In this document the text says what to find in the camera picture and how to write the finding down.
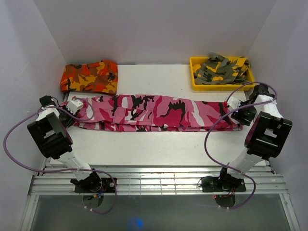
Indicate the green yellow camouflage trousers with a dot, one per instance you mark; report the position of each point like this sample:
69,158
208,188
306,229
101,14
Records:
220,70

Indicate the yellow plastic bin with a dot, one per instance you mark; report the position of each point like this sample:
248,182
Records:
227,87

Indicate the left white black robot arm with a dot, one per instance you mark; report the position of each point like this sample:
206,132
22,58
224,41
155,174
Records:
49,132

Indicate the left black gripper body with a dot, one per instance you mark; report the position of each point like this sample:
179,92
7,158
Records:
66,119

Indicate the orange camouflage folded trousers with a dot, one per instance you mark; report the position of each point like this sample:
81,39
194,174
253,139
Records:
98,77

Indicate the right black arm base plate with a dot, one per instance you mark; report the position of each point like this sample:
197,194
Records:
213,184

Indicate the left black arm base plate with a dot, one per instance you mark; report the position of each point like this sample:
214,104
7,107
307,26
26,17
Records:
105,185

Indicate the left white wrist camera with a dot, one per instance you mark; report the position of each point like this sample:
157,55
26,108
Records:
73,106

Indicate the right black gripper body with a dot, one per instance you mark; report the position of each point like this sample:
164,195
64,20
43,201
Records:
248,113

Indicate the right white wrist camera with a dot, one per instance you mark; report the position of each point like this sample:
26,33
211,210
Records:
233,103

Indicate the aluminium rail frame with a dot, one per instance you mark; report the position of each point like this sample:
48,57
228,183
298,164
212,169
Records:
157,198

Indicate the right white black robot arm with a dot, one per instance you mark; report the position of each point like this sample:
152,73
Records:
265,139

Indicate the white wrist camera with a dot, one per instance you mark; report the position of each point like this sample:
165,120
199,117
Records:
73,106
233,103

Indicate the pink camouflage trousers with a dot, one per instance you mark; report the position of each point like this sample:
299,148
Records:
152,113

